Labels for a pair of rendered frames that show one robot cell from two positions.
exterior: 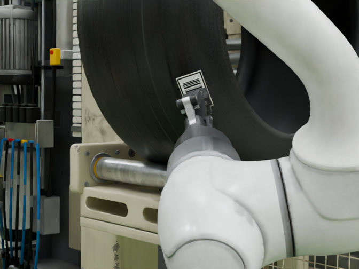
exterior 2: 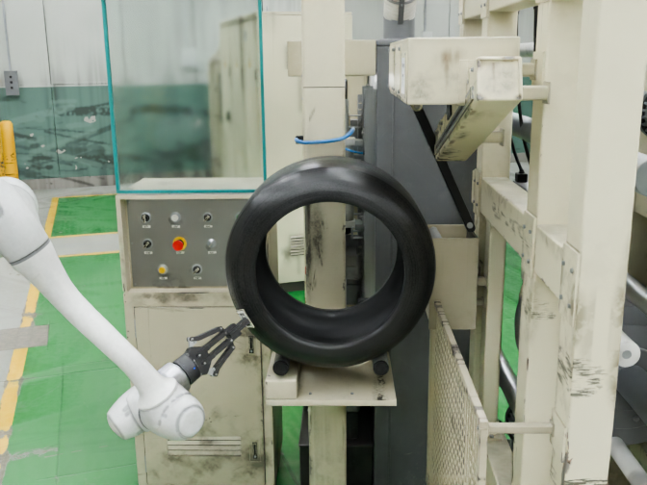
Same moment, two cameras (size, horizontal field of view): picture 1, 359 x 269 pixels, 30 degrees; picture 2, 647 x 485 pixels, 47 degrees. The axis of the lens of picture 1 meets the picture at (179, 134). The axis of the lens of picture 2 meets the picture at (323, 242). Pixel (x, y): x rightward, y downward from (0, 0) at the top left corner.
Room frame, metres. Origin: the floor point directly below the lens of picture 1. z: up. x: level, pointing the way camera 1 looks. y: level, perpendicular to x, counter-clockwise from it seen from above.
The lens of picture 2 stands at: (-0.17, -1.54, 1.74)
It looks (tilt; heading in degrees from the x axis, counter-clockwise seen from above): 14 degrees down; 46
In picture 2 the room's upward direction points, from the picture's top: 1 degrees counter-clockwise
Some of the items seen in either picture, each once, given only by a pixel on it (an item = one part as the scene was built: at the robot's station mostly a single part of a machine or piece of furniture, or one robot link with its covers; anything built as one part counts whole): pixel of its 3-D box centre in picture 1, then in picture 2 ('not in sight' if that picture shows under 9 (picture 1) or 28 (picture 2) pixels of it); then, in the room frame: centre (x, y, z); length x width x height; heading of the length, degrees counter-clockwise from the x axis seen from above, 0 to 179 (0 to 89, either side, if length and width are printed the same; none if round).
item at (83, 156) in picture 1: (150, 163); not in sight; (1.44, 0.06, 0.90); 0.40 x 0.03 x 0.10; 134
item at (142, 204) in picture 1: (156, 210); (285, 364); (1.22, 0.04, 0.84); 0.36 x 0.09 x 0.06; 44
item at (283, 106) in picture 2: not in sight; (279, 143); (3.93, 3.14, 1.05); 1.61 x 0.73 x 2.10; 63
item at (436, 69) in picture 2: not in sight; (443, 69); (1.43, -0.36, 1.71); 0.61 x 0.25 x 0.15; 44
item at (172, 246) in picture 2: not in sight; (207, 339); (1.47, 0.81, 0.63); 0.56 x 0.41 x 1.27; 134
